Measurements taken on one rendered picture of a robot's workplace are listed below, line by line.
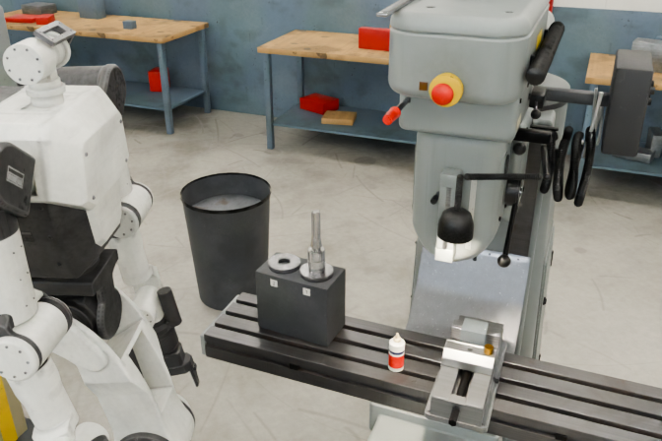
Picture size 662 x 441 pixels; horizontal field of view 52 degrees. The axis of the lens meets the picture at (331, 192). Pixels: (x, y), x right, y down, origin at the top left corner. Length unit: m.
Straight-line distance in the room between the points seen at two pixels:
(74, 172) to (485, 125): 0.77
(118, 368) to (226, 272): 2.22
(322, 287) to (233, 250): 1.74
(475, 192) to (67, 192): 0.82
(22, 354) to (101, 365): 0.28
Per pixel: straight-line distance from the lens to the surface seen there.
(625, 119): 1.70
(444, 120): 1.39
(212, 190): 3.80
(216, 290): 3.66
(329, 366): 1.82
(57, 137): 1.14
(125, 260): 1.58
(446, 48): 1.26
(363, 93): 6.18
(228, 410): 3.13
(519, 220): 2.00
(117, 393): 1.46
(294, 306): 1.86
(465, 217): 1.36
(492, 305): 2.06
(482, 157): 1.44
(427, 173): 1.49
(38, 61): 1.17
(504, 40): 1.24
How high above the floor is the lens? 2.11
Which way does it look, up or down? 25 degrees down
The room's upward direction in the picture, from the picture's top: straight up
